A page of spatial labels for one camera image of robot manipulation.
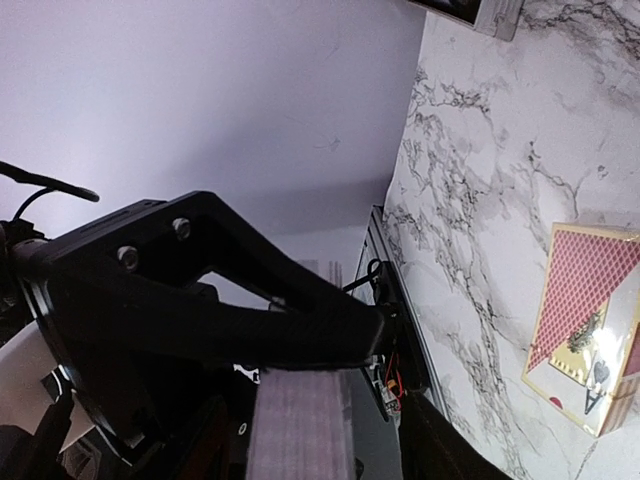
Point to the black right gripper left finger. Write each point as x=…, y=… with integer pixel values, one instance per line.
x=315, y=325

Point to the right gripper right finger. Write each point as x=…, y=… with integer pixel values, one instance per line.
x=431, y=448

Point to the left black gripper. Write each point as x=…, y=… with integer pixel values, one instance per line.
x=123, y=306

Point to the red backed card deck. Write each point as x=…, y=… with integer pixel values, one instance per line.
x=302, y=427

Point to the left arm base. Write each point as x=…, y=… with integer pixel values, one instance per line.
x=398, y=365

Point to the ace card box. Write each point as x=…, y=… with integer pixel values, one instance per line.
x=584, y=355

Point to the aluminium poker case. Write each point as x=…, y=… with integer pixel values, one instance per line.
x=494, y=18

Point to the front aluminium rail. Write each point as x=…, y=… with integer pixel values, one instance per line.
x=376, y=245

